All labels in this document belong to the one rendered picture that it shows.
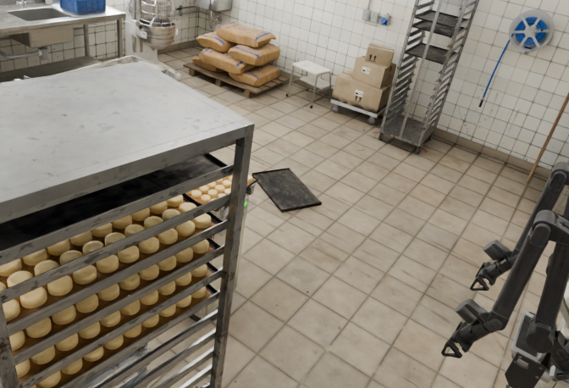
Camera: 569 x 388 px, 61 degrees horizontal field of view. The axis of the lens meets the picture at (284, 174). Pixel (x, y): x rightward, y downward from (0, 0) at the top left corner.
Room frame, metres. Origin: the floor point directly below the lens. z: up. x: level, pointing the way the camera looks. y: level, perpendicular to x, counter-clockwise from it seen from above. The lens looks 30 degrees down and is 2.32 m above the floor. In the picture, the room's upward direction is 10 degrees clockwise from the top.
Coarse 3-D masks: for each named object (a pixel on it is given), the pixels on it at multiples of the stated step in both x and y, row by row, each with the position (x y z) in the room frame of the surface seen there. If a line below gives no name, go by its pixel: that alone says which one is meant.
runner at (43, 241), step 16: (208, 176) 1.01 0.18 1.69; (224, 176) 1.05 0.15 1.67; (160, 192) 0.90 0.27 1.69; (176, 192) 0.93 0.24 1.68; (128, 208) 0.83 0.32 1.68; (144, 208) 0.86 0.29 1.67; (80, 224) 0.75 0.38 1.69; (96, 224) 0.77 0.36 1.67; (32, 240) 0.67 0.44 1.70; (48, 240) 0.69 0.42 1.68; (64, 240) 0.72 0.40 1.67; (0, 256) 0.63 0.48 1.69; (16, 256) 0.65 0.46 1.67
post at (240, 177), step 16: (240, 144) 1.06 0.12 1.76; (240, 160) 1.06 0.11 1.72; (240, 176) 1.05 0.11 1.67; (240, 192) 1.06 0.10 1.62; (240, 208) 1.07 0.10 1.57; (240, 224) 1.07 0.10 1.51; (224, 256) 1.07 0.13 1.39; (224, 272) 1.06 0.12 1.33; (224, 288) 1.06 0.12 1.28; (224, 304) 1.05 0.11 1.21; (224, 320) 1.06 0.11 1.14; (224, 336) 1.07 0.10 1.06; (224, 352) 1.07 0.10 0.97
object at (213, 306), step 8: (224, 208) 2.07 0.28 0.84; (240, 232) 2.24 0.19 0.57; (216, 240) 2.02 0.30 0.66; (224, 240) 2.09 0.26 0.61; (240, 240) 2.25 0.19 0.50; (240, 248) 2.27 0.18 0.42; (216, 264) 2.04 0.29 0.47; (216, 280) 2.05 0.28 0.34; (216, 288) 2.06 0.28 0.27; (216, 304) 2.08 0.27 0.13; (200, 312) 1.99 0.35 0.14; (208, 312) 2.01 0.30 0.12
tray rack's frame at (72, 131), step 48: (0, 96) 0.99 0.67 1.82; (48, 96) 1.03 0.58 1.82; (96, 96) 1.08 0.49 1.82; (144, 96) 1.12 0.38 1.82; (192, 96) 1.18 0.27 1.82; (0, 144) 0.79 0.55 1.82; (48, 144) 0.82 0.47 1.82; (96, 144) 0.85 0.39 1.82; (144, 144) 0.88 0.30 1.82; (192, 144) 0.92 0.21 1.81; (0, 192) 0.64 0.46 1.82; (48, 192) 0.67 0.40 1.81; (0, 336) 0.58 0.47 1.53; (0, 384) 0.58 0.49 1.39
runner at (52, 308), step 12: (216, 228) 1.04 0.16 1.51; (192, 240) 0.98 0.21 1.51; (168, 252) 0.92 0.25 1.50; (144, 264) 0.86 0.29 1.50; (108, 276) 0.79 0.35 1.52; (120, 276) 0.81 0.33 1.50; (84, 288) 0.74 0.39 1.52; (96, 288) 0.76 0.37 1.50; (60, 300) 0.70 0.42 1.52; (72, 300) 0.72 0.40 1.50; (36, 312) 0.66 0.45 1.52; (48, 312) 0.68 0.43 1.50; (12, 324) 0.62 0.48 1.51; (24, 324) 0.64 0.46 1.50
